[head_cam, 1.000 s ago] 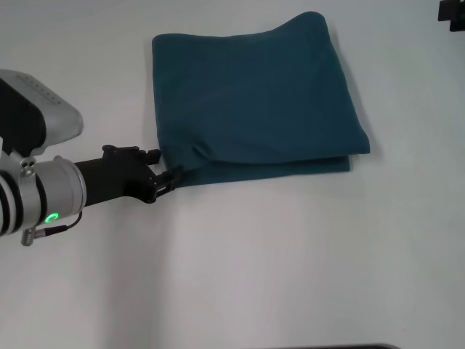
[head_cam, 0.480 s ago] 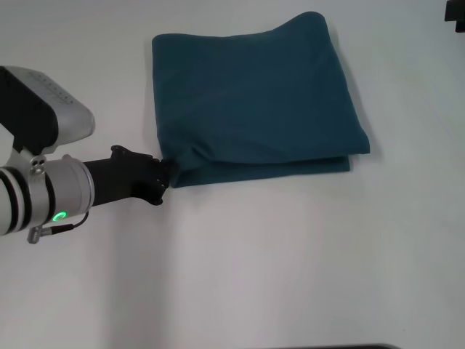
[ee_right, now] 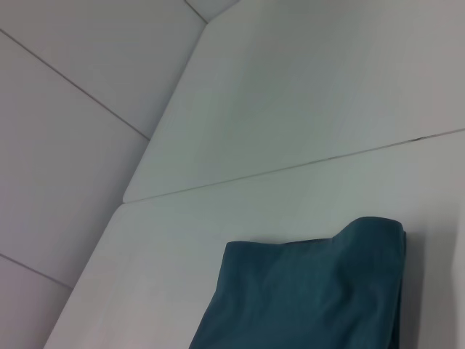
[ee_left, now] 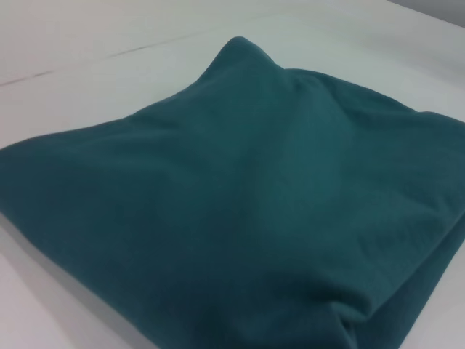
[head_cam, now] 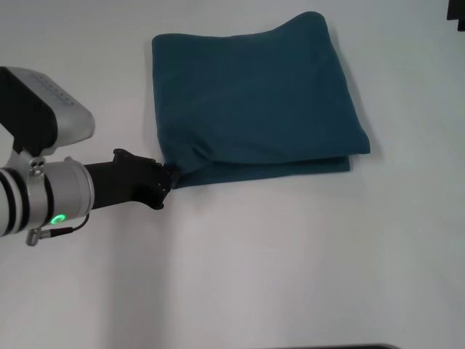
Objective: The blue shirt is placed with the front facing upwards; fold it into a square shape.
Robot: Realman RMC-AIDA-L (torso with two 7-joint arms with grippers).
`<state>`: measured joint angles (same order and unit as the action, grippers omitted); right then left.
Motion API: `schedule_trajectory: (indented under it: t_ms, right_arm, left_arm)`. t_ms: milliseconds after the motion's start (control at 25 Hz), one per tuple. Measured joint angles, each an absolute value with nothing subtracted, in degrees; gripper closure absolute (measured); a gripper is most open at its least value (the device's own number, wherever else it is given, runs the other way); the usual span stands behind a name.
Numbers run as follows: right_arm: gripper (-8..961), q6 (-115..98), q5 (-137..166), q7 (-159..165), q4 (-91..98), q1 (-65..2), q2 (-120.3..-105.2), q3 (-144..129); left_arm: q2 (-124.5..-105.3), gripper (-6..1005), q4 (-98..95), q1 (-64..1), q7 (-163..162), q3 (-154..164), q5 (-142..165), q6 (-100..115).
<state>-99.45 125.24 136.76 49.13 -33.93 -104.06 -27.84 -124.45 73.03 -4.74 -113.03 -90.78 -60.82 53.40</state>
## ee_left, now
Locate teal t-shirt with pink print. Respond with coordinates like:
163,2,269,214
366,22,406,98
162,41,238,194
0,35,465,349

